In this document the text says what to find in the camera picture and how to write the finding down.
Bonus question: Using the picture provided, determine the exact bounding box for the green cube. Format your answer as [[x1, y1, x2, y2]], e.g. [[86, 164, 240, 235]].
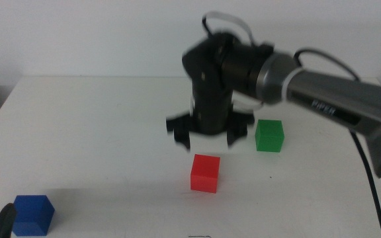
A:
[[255, 119, 285, 153]]

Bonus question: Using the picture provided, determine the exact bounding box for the thin black cable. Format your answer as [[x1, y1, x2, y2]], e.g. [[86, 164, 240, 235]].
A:
[[202, 11, 256, 47]]

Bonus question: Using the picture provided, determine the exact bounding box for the red cube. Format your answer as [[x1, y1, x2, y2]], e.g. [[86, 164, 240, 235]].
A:
[[190, 153, 221, 194]]

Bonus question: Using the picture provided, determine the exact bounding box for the thick black cable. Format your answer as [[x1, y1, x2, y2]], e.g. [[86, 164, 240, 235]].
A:
[[292, 48, 381, 238]]

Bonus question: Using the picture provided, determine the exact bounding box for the blue cube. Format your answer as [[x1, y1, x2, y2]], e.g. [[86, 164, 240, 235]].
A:
[[11, 194, 56, 237]]

